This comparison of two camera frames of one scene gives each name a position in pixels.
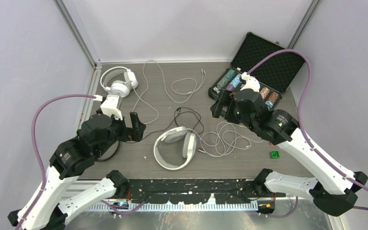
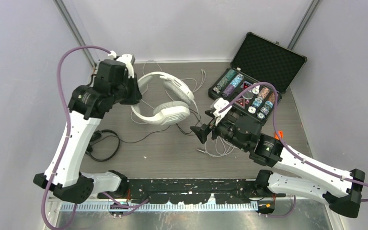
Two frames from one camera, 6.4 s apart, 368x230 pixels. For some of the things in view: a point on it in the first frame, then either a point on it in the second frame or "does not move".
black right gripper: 224,97 to 204,130
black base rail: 197,191 does not move
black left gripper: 136,132 to 136,95
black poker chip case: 273,74 does not move
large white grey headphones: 189,145 to 169,112
